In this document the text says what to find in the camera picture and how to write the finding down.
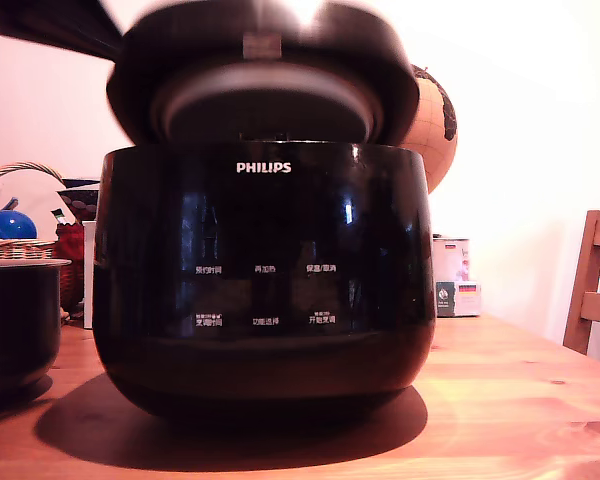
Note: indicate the black rice cooker lid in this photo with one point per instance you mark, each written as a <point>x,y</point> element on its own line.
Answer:
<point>205,50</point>

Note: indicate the black Philips rice cooker body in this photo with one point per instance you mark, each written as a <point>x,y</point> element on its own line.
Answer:
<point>265,225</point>

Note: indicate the white tin with flag label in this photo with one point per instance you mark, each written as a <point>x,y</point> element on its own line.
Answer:
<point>450,260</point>

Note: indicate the small box with flag label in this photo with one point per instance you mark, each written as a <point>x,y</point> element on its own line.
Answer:
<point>457,299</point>

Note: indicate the cork globe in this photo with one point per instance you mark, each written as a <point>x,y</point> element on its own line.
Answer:
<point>435,135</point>

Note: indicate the white flat box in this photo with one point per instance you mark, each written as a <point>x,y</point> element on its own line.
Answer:
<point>88,275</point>

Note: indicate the dark dotted patterned bowl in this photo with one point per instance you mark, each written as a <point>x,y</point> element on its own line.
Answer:
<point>80,197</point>

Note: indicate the red knitted pouch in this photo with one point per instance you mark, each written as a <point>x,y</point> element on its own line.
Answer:
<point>71,260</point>

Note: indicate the wooden chair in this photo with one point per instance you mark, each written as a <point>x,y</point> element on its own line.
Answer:
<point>587,285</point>

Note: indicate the blue ball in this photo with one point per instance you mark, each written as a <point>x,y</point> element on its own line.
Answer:
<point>9,226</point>

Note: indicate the black inner cooking pot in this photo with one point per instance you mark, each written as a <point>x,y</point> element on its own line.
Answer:
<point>17,325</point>

